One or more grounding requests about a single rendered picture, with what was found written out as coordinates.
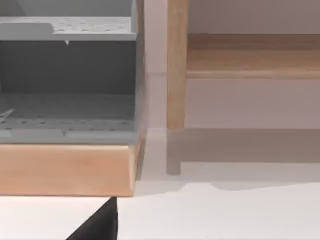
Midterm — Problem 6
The pale wooden drawer front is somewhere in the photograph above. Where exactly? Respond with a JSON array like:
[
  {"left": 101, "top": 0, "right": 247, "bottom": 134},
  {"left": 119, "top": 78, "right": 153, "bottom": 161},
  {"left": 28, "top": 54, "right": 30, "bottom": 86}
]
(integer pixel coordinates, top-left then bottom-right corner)
[{"left": 0, "top": 136, "right": 147, "bottom": 198}]

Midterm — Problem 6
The grey pierced drawer inside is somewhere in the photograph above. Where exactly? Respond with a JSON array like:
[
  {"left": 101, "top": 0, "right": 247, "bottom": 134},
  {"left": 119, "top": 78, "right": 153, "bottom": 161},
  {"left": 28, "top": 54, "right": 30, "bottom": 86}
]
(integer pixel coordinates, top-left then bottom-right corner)
[{"left": 0, "top": 0, "right": 146, "bottom": 146}]

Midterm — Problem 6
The open wooden shelf unit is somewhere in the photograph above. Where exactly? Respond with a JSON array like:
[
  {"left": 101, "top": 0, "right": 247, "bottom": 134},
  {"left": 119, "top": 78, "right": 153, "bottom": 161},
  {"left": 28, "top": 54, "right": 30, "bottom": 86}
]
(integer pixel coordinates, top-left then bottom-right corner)
[{"left": 166, "top": 0, "right": 320, "bottom": 131}]

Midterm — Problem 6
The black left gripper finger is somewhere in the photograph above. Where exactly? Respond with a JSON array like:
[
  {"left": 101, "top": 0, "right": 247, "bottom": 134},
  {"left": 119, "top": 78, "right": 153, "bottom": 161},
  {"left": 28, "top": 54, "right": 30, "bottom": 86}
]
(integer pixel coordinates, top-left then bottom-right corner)
[{"left": 65, "top": 197, "right": 119, "bottom": 240}]

